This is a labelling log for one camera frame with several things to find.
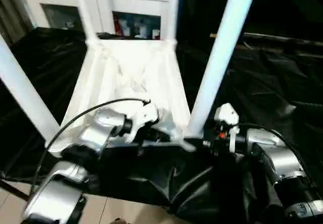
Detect white plastic table top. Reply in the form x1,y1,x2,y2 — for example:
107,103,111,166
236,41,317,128
44,38,197,159

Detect white plastic table leg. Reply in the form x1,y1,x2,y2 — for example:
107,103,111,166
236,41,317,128
0,36,61,145
188,0,260,138
72,0,99,45
163,0,182,44

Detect black work mat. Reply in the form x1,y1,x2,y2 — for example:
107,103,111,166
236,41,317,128
0,27,323,218

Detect black piano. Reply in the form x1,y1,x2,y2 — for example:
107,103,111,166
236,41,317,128
176,0,323,49

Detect grey curtain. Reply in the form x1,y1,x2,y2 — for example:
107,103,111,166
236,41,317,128
0,0,36,47

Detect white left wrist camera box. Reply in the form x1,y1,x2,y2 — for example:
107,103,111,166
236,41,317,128
126,100,160,144

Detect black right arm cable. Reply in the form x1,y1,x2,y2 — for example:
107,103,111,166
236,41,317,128
232,123,319,184

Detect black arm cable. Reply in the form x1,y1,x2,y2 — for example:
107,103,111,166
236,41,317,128
29,97,151,192
232,123,319,184

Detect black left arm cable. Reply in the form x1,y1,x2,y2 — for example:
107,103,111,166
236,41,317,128
29,97,151,192

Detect black folding table frame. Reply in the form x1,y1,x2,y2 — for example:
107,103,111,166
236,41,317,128
0,178,30,202

